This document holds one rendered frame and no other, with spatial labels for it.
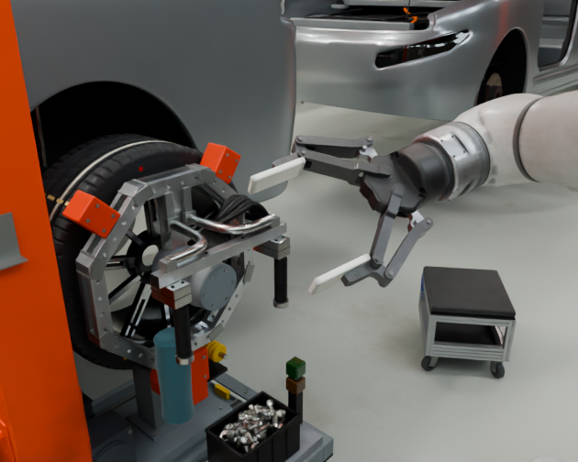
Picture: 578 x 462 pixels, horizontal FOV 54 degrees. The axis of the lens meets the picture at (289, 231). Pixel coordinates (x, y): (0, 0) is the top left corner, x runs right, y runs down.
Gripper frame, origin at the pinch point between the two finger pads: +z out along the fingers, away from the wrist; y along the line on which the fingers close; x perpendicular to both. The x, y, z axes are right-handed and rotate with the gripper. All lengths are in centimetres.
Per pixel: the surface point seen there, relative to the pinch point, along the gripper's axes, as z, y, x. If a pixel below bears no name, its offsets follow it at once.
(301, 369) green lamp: -24, 3, 91
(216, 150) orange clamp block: -29, -58, 75
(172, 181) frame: -12, -51, 71
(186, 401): 4, -6, 104
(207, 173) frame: -23, -52, 75
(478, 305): -125, 8, 150
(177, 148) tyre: -19, -63, 75
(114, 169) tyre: 0, -59, 70
